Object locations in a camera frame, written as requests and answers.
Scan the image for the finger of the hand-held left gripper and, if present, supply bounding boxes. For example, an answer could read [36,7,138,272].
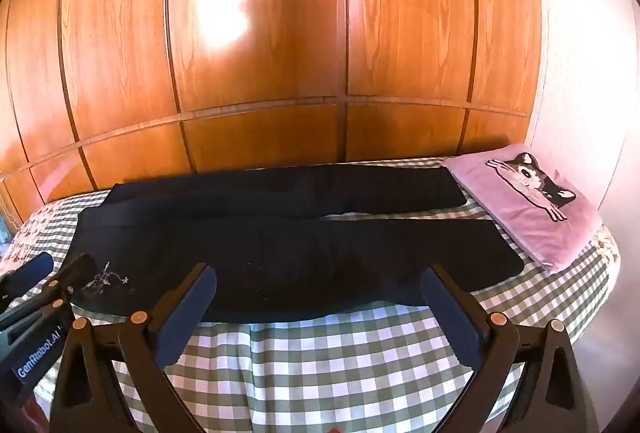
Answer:
[0,252,55,302]
[0,254,97,335]

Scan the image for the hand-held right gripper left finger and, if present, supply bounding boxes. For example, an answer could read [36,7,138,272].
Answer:
[50,263,218,433]

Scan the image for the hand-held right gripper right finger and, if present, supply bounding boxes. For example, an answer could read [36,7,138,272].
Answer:
[420,264,587,433]

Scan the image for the black pants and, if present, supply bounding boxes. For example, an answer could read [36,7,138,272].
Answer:
[72,164,525,322]

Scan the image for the pink printed cloth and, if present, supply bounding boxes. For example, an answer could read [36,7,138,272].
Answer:
[440,144,606,275]

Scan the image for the green checkered bedsheet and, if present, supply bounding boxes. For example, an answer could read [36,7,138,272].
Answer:
[0,156,622,433]

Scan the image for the wooden panelled wardrobe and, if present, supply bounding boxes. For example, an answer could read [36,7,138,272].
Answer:
[0,0,544,220]

